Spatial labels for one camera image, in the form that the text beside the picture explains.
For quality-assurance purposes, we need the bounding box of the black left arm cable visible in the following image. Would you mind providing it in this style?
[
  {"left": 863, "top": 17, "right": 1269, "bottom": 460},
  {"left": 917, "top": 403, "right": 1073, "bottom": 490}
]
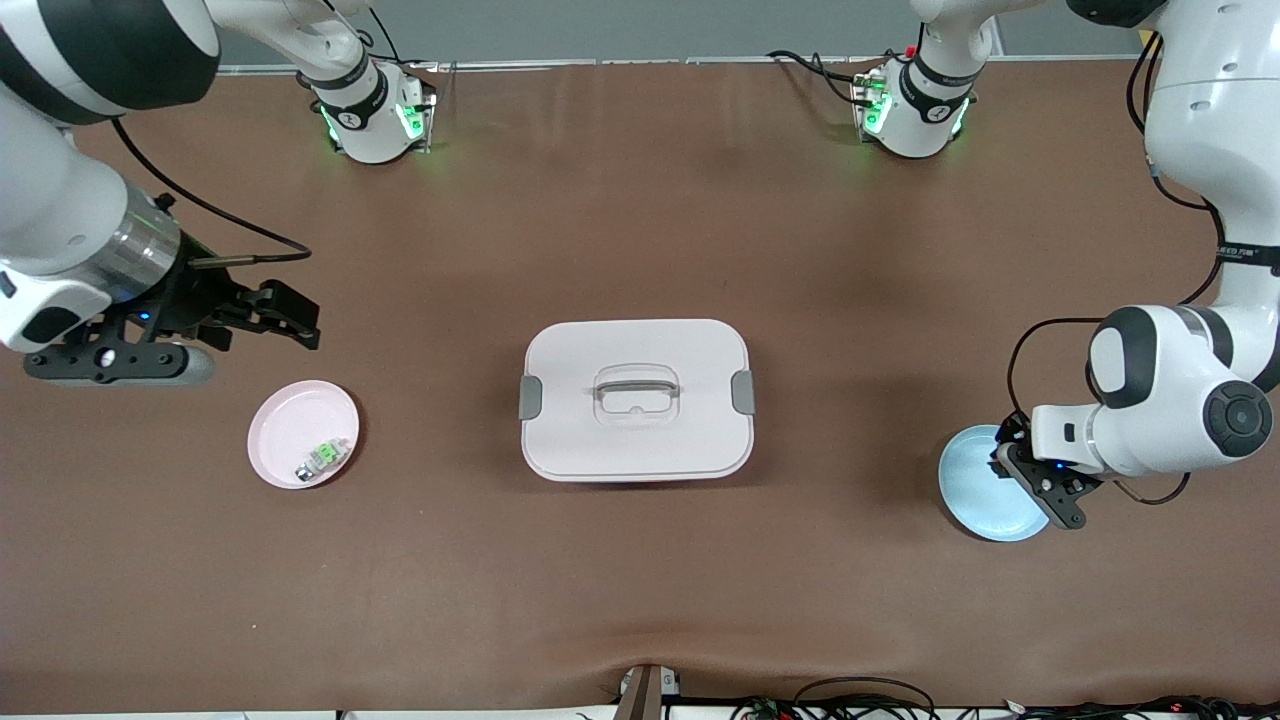
[{"left": 1005, "top": 30, "right": 1241, "bottom": 507}]

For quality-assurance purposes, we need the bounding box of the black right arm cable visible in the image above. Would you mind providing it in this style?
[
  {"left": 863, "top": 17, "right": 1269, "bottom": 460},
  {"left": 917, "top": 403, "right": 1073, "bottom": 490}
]
[{"left": 110, "top": 118, "right": 313, "bottom": 269}]

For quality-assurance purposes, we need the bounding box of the green and silver switch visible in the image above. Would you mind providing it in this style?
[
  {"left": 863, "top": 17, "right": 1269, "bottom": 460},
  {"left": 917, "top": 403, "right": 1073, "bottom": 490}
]
[{"left": 294, "top": 438, "right": 351, "bottom": 484}]

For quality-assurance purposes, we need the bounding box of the metal table clamp bracket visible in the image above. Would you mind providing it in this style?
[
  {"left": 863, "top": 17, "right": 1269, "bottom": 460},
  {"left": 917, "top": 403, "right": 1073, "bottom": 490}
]
[{"left": 612, "top": 663, "right": 683, "bottom": 720}]

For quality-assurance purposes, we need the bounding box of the grey box lid handle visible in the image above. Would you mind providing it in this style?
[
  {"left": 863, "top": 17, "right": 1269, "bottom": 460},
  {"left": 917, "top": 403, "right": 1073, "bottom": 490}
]
[{"left": 594, "top": 378, "right": 681, "bottom": 402}]

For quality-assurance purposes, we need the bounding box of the black looped cable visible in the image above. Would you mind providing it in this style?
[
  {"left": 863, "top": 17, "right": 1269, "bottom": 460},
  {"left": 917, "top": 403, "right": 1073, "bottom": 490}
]
[{"left": 793, "top": 677, "right": 938, "bottom": 720}]

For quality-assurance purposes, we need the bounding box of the white lidded storage box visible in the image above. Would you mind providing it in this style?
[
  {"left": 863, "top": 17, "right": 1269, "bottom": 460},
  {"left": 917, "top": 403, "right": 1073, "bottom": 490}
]
[{"left": 518, "top": 318, "right": 757, "bottom": 484}]

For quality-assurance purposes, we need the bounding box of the silver table edge rail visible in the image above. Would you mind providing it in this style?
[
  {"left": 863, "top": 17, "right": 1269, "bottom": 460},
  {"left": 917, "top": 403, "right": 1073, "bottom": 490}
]
[{"left": 215, "top": 55, "right": 1151, "bottom": 77}]

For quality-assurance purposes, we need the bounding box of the pink round plate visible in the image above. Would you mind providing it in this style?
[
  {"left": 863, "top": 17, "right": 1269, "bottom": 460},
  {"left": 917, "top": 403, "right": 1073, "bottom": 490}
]
[{"left": 247, "top": 380, "right": 361, "bottom": 490}]

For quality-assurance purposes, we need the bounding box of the black cable bundle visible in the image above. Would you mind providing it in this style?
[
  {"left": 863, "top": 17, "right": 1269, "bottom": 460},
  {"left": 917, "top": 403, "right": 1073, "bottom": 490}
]
[{"left": 730, "top": 695, "right": 1280, "bottom": 720}]

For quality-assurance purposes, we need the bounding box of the black base power cable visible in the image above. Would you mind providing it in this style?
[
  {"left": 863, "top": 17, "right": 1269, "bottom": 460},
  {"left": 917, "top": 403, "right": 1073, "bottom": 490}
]
[{"left": 765, "top": 48, "right": 881, "bottom": 106}]

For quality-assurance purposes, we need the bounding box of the light blue round plate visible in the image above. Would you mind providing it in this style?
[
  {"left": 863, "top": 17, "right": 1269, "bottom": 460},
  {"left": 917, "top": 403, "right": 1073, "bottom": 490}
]
[{"left": 937, "top": 424, "right": 1053, "bottom": 543}]

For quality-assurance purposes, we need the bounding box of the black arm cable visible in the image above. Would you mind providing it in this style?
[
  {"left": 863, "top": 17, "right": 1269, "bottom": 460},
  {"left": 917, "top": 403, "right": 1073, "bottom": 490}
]
[
  {"left": 1005, "top": 30, "right": 1241, "bottom": 507},
  {"left": 110, "top": 118, "right": 313, "bottom": 269}
]

